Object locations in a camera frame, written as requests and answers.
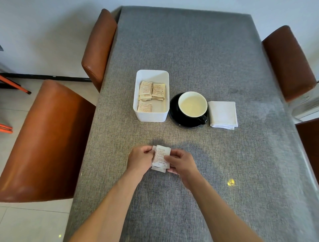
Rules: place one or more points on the white plastic box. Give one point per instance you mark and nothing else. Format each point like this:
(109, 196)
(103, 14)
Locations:
(159, 113)

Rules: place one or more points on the person's right hand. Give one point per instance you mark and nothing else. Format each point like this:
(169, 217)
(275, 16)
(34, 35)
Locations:
(183, 165)

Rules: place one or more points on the red printed white sachet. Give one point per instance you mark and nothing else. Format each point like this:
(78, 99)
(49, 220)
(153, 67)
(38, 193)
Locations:
(160, 155)
(159, 170)

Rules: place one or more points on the orange frame part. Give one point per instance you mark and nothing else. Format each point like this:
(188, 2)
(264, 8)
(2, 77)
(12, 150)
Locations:
(5, 128)

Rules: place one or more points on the person's left forearm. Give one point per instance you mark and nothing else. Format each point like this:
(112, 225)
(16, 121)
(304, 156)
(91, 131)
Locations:
(112, 207)

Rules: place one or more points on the folded white napkin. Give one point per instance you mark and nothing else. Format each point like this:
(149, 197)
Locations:
(222, 114)

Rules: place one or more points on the person's right forearm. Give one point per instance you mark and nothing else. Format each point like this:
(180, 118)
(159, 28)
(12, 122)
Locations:
(219, 214)

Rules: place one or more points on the person's left hand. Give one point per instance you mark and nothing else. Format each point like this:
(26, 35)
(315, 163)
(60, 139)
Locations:
(137, 159)

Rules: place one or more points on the person's right thumb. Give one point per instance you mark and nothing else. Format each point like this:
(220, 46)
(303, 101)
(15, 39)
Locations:
(171, 158)

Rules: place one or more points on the pile of white sachets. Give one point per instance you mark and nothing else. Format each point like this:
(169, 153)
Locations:
(152, 91)

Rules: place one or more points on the black floor bar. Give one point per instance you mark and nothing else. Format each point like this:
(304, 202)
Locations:
(49, 77)

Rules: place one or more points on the orange pole with black tip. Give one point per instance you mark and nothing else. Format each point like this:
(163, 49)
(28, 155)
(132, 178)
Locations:
(15, 84)

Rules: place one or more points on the dark brown leather chair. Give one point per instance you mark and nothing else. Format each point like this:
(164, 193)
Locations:
(309, 144)

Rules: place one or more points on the black saucer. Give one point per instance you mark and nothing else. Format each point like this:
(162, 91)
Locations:
(175, 113)

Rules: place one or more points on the black cup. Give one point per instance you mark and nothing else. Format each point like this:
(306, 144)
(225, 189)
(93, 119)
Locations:
(204, 119)

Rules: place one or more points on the person's left thumb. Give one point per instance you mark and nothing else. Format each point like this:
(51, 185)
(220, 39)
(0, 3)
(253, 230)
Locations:
(147, 148)

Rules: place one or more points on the pale yellow drink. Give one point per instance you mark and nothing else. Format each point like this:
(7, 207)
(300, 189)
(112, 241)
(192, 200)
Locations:
(192, 104)

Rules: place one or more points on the grey tablecloth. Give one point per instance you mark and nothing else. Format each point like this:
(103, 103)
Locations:
(189, 49)

